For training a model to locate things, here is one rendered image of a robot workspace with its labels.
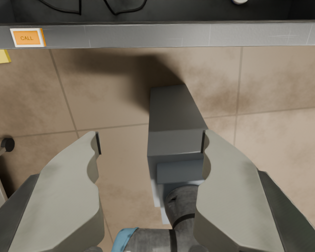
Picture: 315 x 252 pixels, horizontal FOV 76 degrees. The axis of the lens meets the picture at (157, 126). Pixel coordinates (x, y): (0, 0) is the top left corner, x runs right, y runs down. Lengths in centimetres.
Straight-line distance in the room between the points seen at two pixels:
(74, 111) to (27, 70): 38
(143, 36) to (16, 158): 174
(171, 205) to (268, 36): 47
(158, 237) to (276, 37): 48
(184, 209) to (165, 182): 9
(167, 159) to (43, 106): 116
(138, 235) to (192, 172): 25
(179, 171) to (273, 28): 44
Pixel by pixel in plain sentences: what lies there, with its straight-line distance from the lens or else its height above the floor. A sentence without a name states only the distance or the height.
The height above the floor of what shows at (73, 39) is 95.
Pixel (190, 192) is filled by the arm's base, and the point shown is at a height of 93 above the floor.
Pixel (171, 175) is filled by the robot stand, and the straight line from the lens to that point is 64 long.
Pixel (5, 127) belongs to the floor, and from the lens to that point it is 188.
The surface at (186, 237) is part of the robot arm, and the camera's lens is 54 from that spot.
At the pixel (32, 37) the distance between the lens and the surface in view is 44.
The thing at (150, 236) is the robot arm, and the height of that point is 105.
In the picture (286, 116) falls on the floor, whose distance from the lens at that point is 177.
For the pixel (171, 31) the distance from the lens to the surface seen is 40.
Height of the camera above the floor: 135
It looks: 63 degrees down
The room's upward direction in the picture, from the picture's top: 178 degrees clockwise
